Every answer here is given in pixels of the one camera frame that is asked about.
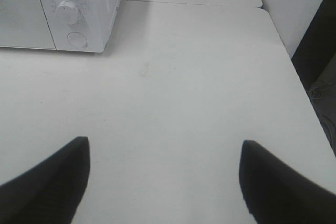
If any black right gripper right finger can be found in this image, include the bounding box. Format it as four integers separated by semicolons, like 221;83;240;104
238;140;335;223

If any white microwave door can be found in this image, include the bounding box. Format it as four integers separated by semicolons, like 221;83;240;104
1;0;56;50

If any round white door button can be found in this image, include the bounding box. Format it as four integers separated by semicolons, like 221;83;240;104
67;32;88;48

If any white microwave oven body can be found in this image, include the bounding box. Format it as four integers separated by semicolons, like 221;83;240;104
1;0;121;52

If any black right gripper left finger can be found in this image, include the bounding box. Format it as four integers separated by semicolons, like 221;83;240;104
1;136;90;223

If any white control knob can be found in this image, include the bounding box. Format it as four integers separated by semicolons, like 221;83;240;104
56;0;82;25

